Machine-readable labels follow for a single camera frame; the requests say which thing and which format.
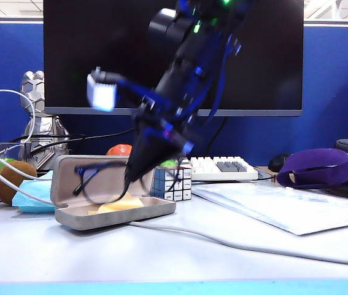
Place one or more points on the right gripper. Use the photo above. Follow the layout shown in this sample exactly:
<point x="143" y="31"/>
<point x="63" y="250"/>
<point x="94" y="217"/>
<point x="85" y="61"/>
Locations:
<point x="167" y="120"/>

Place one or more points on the black framed glasses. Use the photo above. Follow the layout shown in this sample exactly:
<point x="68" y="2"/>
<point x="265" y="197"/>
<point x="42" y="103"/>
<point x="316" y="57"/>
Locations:
<point x="80" y="170"/>

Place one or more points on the small green fruit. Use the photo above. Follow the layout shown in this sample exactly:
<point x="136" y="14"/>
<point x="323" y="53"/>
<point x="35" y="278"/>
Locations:
<point x="6" y="161"/>

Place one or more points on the grey suede glasses case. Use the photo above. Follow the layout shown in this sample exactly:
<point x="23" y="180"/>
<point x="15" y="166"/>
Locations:
<point x="106" y="218"/>

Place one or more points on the white paper booklet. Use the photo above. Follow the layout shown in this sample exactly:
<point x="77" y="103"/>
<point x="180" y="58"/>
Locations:
<point x="284" y="212"/>

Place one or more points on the Rubik's cube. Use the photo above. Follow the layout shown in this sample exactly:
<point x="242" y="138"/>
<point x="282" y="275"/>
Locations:
<point x="176" y="184"/>

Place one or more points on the black computer mouse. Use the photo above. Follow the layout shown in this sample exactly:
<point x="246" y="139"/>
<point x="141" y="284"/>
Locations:
<point x="278" y="162"/>

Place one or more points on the orange fruit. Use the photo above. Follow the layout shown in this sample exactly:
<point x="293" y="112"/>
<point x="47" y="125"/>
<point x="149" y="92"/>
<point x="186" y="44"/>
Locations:
<point x="118" y="150"/>

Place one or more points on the green apple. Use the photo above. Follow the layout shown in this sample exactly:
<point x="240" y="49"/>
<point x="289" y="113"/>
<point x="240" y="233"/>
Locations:
<point x="169" y="163"/>

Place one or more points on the brown kiwi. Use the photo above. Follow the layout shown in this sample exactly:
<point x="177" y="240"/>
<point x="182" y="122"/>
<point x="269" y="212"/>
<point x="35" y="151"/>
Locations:
<point x="6" y="195"/>

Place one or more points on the light blue face mask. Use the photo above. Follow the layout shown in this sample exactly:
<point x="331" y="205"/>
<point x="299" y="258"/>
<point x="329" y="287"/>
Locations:
<point x="29" y="206"/>

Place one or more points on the black computer monitor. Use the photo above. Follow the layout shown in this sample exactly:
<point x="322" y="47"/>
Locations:
<point x="69" y="46"/>

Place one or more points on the white and grey keyboard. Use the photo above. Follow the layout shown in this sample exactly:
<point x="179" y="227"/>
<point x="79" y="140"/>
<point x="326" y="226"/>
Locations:
<point x="204" y="167"/>

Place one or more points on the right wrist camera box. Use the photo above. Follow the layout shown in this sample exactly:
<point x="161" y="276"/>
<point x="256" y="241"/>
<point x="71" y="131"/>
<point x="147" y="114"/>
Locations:
<point x="101" y="93"/>

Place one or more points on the silver robot figurine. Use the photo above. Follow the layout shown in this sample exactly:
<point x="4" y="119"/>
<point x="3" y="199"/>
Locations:
<point x="35" y="89"/>

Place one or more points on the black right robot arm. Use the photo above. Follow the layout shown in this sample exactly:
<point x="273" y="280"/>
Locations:
<point x="192" y="52"/>

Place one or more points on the yellow cleaning cloth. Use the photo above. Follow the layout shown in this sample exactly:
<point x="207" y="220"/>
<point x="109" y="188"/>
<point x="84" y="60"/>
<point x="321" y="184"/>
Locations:
<point x="124" y="204"/>

